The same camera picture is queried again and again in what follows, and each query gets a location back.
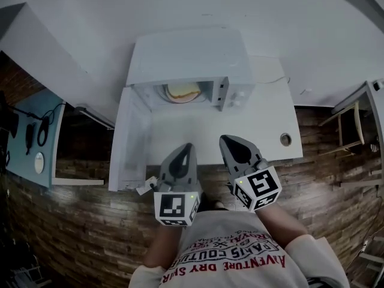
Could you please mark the person's white shoe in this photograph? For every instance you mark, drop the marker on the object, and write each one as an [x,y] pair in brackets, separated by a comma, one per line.
[220,205]

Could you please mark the small black adapter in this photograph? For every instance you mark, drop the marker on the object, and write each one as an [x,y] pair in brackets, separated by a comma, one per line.
[377,85]

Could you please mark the white table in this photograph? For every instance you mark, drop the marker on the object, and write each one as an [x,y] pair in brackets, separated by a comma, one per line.
[240,124]

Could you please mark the black handset device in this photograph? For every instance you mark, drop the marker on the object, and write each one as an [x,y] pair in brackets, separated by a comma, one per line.
[30,136]

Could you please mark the grey side table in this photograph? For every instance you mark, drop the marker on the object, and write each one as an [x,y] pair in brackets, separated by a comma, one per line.
[354,96]

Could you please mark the person's black trousers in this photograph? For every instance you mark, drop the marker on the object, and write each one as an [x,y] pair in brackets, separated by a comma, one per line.
[207,201]

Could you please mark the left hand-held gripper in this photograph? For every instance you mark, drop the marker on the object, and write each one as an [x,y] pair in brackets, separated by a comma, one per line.
[175,205]

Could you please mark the light blue table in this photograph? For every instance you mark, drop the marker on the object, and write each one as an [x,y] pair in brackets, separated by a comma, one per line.
[21,166]

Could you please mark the person's right forearm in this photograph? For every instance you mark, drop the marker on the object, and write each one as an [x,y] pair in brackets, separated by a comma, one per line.
[282,223]

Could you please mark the black rod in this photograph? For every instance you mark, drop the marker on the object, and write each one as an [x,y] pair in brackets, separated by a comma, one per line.
[28,114]

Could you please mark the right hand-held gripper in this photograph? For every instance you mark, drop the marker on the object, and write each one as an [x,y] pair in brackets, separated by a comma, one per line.
[261,187]

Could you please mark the plate with bread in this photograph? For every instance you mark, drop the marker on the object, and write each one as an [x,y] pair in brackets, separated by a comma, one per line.
[205,93]

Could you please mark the light wooden chair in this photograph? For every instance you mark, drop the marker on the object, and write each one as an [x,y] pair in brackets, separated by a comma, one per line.
[342,130]

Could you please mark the white microwave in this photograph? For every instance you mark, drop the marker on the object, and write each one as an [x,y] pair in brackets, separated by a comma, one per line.
[186,58]

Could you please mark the person's white printed sweatshirt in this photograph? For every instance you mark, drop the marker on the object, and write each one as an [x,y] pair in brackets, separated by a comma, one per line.
[234,229]

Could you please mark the person's left forearm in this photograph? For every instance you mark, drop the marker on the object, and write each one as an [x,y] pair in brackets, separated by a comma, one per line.
[165,244]

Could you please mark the white round plate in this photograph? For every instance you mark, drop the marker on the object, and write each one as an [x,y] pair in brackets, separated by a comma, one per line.
[181,100]

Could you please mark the white paper tag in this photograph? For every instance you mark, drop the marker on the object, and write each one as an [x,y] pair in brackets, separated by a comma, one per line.
[144,189]

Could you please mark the white metal bar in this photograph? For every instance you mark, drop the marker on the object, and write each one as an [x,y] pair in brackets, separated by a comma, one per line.
[94,117]

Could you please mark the white round disc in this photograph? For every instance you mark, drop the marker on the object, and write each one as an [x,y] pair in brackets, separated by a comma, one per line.
[39,163]

